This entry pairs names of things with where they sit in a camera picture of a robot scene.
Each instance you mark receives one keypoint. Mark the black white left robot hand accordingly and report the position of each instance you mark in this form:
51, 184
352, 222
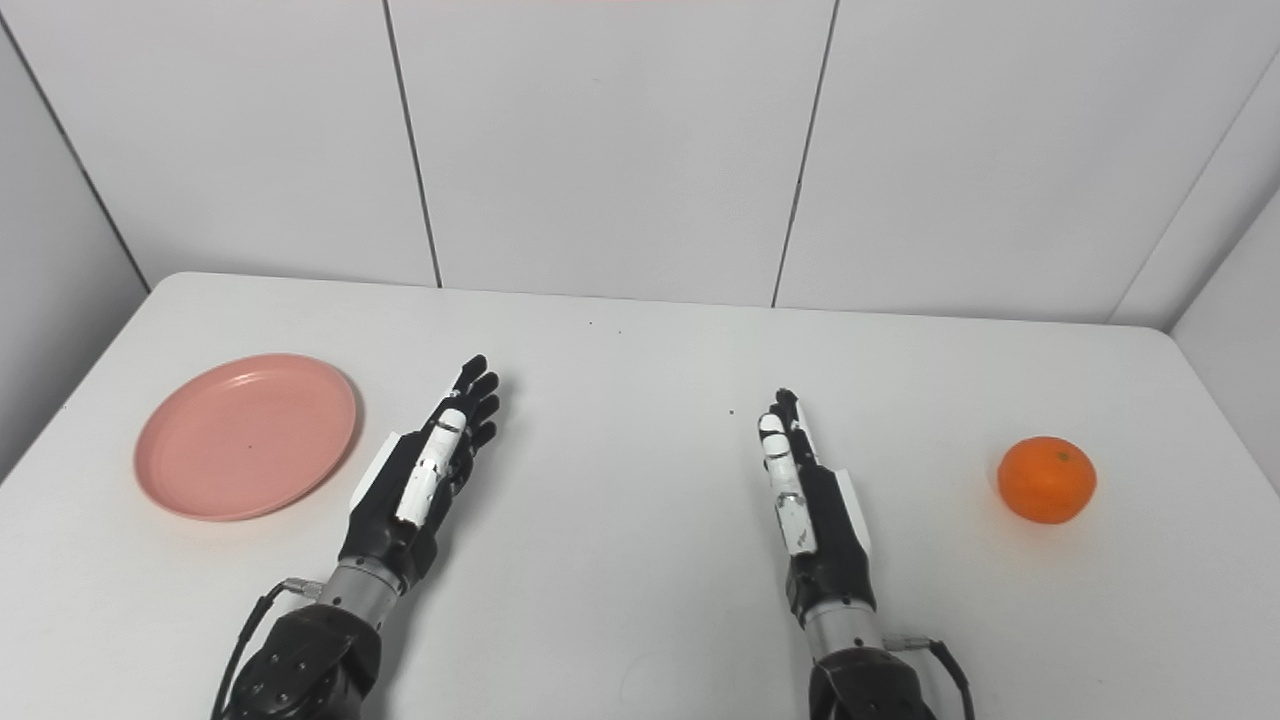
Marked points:
400, 500

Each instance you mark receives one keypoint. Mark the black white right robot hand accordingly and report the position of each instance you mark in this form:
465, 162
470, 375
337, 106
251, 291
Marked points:
830, 540

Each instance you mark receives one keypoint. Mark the pink round plate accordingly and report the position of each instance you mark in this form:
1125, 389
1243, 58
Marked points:
245, 437

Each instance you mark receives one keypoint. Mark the orange fruit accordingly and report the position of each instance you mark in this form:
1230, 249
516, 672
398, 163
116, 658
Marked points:
1046, 480

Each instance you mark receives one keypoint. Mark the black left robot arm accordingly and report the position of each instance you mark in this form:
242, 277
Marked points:
310, 660

